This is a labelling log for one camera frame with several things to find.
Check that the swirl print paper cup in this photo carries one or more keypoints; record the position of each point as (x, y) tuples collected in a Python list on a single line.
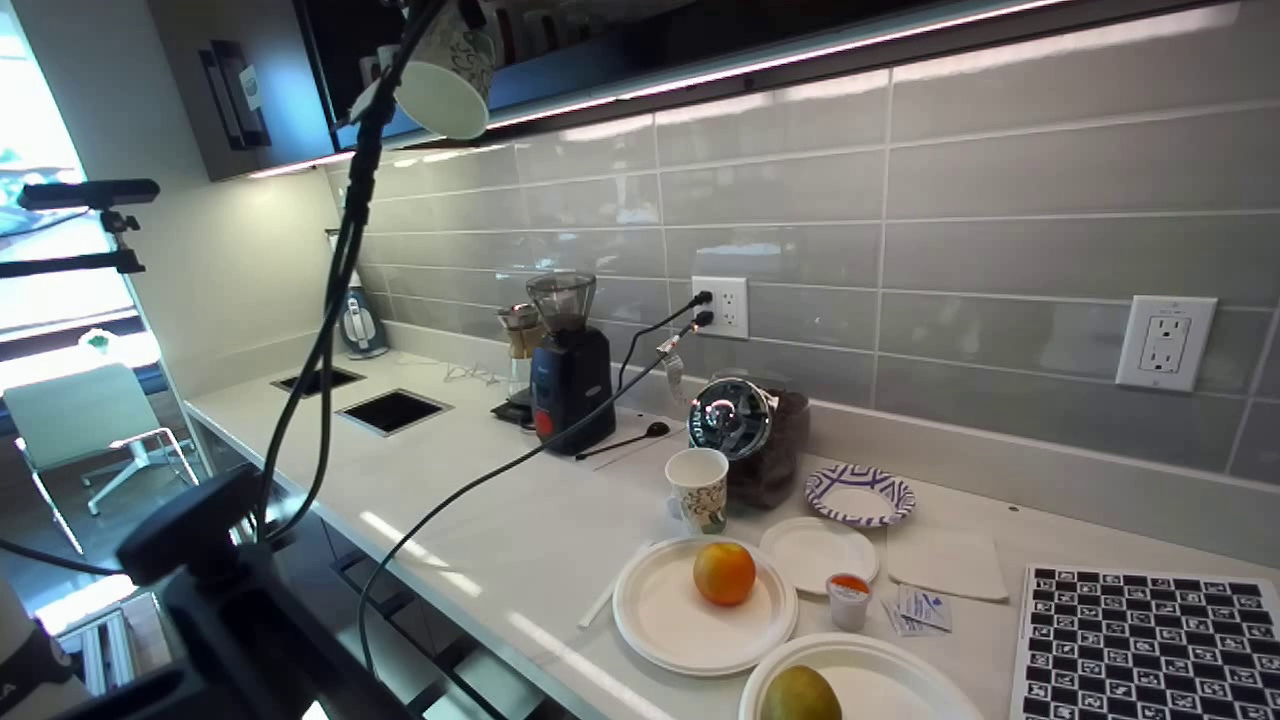
[(446, 106)]

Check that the small patterned paper cup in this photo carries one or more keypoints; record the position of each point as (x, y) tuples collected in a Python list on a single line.
[(697, 492)]

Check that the black cupboard shelf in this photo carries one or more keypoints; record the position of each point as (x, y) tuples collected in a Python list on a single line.
[(664, 54)]

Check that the small red sauce cup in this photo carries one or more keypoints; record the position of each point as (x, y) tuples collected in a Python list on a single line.
[(850, 600)]

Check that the black coffee grinder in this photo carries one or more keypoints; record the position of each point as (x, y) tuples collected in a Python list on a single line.
[(575, 386)]

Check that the black long spoon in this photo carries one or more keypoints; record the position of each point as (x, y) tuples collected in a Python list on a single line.
[(627, 438)]

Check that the small brown glass jar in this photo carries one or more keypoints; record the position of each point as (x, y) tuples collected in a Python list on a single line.
[(523, 325)]

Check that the small black scale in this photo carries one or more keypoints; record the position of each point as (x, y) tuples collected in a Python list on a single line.
[(512, 411)]

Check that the orange fruit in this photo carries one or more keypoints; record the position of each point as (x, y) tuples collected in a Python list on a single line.
[(726, 573)]

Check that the blue patterned paper plate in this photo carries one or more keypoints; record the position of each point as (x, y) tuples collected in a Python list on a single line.
[(860, 499)]

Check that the large white paper plate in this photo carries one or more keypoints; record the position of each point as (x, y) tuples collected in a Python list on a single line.
[(661, 623)]

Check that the small white paper plate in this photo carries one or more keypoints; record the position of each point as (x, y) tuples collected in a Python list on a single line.
[(818, 555)]

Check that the small gray kettle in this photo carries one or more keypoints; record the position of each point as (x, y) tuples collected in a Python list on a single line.
[(360, 322)]

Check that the white paper napkin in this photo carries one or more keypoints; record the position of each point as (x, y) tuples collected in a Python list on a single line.
[(949, 565)]

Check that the yellow green fruit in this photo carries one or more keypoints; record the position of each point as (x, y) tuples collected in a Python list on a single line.
[(802, 696)]

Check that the white sauce packet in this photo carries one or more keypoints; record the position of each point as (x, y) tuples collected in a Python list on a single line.
[(921, 615)]

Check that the white paper bowl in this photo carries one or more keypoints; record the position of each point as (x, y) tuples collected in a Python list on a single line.
[(893, 684)]

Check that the small green table plant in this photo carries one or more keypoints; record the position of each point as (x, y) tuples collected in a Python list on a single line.
[(95, 343)]

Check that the white chair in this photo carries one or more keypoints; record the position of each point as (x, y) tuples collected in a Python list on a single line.
[(80, 412)]

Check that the black white checkerboard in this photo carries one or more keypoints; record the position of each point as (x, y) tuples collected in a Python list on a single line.
[(1147, 644)]

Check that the white cafe table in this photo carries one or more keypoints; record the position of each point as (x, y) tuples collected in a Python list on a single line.
[(54, 363)]

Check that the white wall outlet with plugs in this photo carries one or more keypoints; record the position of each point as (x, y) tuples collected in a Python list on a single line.
[(731, 306)]

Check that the black camera stand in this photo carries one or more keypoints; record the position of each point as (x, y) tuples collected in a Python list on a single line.
[(255, 640)]

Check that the black stereo camera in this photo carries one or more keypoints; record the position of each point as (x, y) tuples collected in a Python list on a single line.
[(187, 526)]

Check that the empty white wall outlet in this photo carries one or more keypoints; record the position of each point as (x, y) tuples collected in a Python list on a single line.
[(1166, 343)]

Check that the gray wall cabinet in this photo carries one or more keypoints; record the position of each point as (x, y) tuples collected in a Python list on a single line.
[(181, 82)]

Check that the black camera on tripod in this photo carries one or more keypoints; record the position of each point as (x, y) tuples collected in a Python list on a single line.
[(87, 192)]

